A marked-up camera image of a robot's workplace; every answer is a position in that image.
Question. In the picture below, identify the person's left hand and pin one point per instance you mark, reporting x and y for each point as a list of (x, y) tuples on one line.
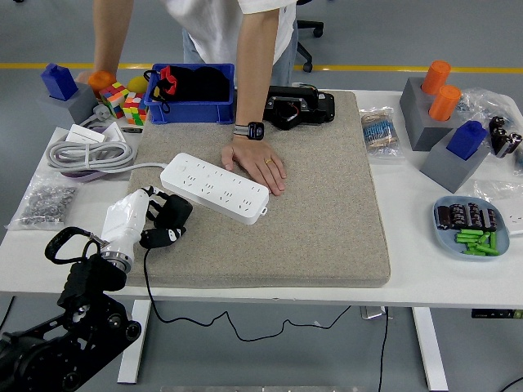
[(255, 161)]

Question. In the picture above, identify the person's right hand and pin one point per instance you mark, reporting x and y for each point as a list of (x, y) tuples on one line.
[(83, 77)]

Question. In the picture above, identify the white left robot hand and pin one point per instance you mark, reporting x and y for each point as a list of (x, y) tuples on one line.
[(122, 220)]

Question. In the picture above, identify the white power strip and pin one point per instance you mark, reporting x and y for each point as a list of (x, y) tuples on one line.
[(212, 183)]

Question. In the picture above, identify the person's right forearm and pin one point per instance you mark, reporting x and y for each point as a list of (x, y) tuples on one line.
[(108, 36)]

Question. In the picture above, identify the person's left forearm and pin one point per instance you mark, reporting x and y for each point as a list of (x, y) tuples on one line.
[(253, 81)]

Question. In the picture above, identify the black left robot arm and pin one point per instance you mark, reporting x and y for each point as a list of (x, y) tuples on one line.
[(81, 318)]

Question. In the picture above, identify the orange ball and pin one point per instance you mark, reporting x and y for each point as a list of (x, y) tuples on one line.
[(102, 80)]

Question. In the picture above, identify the blue plastic block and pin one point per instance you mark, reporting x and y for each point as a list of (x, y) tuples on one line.
[(59, 83), (466, 141)]

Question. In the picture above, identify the grey single-slot holder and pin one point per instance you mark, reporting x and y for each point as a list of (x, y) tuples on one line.
[(79, 106), (445, 167)]

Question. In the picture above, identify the black wrist watch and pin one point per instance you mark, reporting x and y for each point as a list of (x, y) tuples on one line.
[(255, 130)]

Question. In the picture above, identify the colourful puzzle cube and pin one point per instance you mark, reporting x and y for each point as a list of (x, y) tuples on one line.
[(135, 110), (114, 96)]

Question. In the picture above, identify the yellow ball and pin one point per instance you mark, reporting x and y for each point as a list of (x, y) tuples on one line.
[(137, 83)]

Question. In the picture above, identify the white flat box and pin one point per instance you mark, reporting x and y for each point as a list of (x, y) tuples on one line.
[(83, 134)]

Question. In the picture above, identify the white card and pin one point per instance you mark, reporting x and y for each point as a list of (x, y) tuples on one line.
[(114, 131)]

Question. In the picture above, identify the small black stick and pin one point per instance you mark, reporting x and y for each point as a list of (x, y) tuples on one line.
[(131, 130)]

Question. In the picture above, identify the grey-brown mat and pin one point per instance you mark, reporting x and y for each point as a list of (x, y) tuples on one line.
[(306, 212)]

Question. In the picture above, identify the blue plastic bin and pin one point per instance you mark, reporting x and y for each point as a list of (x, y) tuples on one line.
[(192, 113)]

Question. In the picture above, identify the black mechanical device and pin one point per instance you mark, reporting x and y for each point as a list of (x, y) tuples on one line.
[(314, 108)]

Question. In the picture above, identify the clear bag of screws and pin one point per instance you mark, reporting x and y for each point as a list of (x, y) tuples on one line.
[(45, 202)]

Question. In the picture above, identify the black pouch with red trim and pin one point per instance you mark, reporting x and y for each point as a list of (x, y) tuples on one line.
[(196, 85)]

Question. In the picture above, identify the black office chair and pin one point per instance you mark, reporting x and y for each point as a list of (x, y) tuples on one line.
[(307, 65)]

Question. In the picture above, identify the clear bag of resistors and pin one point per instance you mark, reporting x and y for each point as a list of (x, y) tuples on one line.
[(380, 132)]

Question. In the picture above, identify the person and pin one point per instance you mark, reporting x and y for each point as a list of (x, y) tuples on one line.
[(220, 28)]

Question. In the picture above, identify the white table leg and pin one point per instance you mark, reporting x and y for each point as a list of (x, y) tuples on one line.
[(431, 351), (135, 359)]

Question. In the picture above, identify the grey two-slot holder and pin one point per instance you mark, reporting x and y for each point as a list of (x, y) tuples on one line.
[(429, 136)]

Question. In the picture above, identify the black capacitor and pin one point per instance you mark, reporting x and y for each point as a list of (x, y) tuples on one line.
[(490, 219), (475, 214), (497, 123), (458, 215), (443, 217), (499, 142), (514, 143)]

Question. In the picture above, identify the orange cylinder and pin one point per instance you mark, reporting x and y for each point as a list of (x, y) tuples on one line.
[(436, 76), (444, 102)]

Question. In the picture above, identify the light blue plate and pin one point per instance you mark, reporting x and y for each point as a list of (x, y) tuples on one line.
[(449, 245)]

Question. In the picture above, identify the green battery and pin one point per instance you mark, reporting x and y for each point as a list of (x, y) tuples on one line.
[(470, 232), (474, 252), (483, 238), (487, 249), (493, 240), (469, 238)]

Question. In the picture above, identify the clear bag of hardware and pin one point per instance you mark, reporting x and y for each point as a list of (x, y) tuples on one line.
[(478, 102)]

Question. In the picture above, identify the clear plastic bag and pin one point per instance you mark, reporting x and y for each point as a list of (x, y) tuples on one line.
[(498, 190)]

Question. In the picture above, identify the black table control panel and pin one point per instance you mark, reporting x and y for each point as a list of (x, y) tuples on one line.
[(494, 314)]

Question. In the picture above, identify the grey metal bracket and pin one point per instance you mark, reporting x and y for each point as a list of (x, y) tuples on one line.
[(374, 313)]

